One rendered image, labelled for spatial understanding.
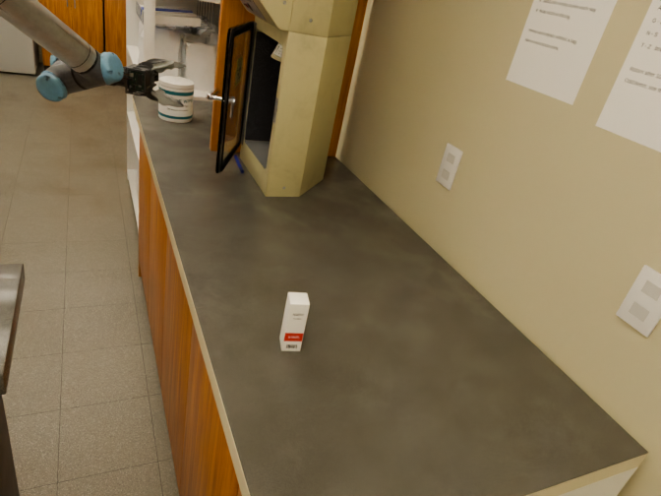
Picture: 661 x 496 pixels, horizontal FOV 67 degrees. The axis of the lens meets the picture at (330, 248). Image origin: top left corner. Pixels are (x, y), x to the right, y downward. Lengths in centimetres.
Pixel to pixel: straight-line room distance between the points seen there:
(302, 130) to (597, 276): 86
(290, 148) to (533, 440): 98
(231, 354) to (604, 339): 73
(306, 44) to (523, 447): 107
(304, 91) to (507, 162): 58
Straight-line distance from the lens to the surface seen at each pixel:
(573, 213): 115
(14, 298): 108
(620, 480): 112
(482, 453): 91
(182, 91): 206
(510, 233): 127
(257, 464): 78
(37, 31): 135
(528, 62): 128
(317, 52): 144
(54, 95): 153
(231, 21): 174
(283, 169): 151
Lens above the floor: 156
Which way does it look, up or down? 29 degrees down
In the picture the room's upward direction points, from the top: 13 degrees clockwise
